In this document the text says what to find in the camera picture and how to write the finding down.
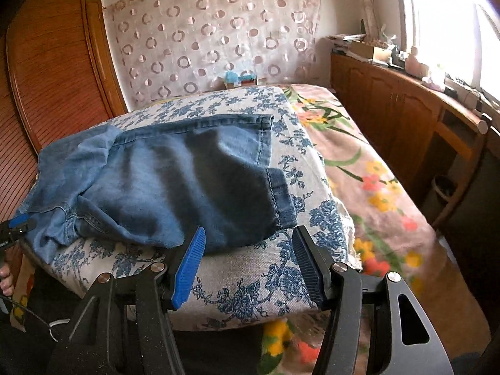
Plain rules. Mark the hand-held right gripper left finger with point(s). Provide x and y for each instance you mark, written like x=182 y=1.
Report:
x=189 y=269

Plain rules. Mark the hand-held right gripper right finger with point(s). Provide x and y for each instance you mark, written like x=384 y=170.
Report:
x=308 y=265

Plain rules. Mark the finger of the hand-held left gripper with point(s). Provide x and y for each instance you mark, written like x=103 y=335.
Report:
x=18 y=221
x=24 y=231

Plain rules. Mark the blue denim pants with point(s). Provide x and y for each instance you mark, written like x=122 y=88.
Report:
x=164 y=187

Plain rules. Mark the person's left hand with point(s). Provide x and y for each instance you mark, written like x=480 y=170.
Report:
x=7 y=281

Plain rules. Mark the blue floral folded quilt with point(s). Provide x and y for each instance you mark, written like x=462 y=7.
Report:
x=250 y=281

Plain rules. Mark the pink floral bed sheet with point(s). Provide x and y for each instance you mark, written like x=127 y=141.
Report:
x=375 y=187

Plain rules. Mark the brown wooden slatted wardrobe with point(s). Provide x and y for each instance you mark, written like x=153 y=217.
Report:
x=50 y=78

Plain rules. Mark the dark waste bin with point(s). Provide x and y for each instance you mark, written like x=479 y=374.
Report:
x=444 y=191

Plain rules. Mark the long wooden sideboard cabinet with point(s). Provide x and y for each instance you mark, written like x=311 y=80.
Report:
x=402 y=117

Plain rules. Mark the small box with blue cloth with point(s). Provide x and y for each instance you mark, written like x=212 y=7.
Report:
x=239 y=81

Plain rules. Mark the white crumpled cloth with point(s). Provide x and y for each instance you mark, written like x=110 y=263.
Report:
x=433 y=83

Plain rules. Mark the open cardboard box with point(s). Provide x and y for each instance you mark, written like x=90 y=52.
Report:
x=369 y=51

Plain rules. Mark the small black item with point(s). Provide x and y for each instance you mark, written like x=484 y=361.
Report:
x=451 y=91

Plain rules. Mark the stack of papers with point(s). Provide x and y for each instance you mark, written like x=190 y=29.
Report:
x=345 y=41

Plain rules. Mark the pale pink jar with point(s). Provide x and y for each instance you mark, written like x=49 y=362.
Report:
x=416 y=61

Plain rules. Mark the gathered pale window curtain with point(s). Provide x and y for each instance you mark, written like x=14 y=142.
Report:
x=367 y=4

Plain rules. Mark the bright window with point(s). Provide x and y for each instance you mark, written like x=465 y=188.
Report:
x=449 y=23

